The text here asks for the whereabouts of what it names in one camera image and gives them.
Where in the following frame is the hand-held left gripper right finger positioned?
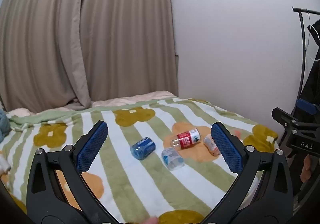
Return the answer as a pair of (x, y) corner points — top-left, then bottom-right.
(200, 122), (293, 224)

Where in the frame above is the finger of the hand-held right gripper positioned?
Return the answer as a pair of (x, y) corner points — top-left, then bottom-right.
(296, 98), (320, 124)

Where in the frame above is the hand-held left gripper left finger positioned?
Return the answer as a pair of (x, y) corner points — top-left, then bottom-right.
(26, 120), (118, 224)

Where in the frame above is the clear cup with orange label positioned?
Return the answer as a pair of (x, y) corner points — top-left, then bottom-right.
(202, 134), (222, 157)

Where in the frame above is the clear cup with red label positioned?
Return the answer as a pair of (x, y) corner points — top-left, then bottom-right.
(170, 129), (201, 150)

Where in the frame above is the clear cup with blue label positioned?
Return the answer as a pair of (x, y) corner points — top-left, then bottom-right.
(161, 147), (185, 171)

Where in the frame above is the person's right hand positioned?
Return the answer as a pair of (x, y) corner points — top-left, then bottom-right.
(301, 157), (312, 183)

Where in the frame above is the striped floral blanket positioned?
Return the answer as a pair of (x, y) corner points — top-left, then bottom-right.
(0, 98), (279, 224)

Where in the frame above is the black clothes rack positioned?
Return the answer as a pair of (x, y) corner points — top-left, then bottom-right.
(292, 7), (320, 115)

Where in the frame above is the cream bed sheet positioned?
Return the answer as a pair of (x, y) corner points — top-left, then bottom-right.
(6, 90), (177, 117)

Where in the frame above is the blue-grey cloth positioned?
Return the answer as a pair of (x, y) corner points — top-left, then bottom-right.
(0, 109), (12, 143)

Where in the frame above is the beige curtain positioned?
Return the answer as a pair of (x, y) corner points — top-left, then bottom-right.
(0, 0), (179, 113)

